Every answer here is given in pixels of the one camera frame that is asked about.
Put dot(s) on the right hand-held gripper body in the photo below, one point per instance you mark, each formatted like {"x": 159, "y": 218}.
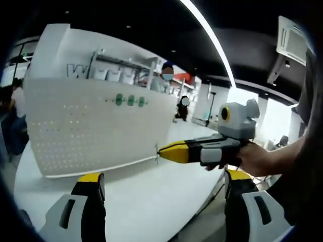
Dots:
{"x": 237, "y": 123}

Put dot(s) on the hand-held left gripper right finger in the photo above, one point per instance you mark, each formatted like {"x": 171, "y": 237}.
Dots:
{"x": 239, "y": 209}

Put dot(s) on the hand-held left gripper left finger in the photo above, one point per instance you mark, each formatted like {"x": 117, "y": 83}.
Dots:
{"x": 88, "y": 209}

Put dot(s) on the white perforated mounting plate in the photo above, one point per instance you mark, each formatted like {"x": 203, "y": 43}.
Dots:
{"x": 88, "y": 136}

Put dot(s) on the person's right hand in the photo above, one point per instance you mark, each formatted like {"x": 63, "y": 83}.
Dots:
{"x": 252, "y": 158}

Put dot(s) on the black kick scooter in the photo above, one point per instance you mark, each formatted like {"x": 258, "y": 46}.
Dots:
{"x": 209, "y": 111}

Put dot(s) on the person's dark shirt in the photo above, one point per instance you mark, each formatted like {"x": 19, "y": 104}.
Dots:
{"x": 302, "y": 196}

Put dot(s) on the curved ceiling light strip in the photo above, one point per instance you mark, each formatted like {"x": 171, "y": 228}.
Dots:
{"x": 217, "y": 43}

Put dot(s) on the white ceiling air vent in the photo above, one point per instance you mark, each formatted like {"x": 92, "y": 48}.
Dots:
{"x": 292, "y": 40}

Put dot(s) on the metal shelf rack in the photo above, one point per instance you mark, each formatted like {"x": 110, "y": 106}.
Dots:
{"x": 121, "y": 61}

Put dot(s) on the white display wall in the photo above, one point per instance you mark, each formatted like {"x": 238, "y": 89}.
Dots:
{"x": 55, "y": 50}

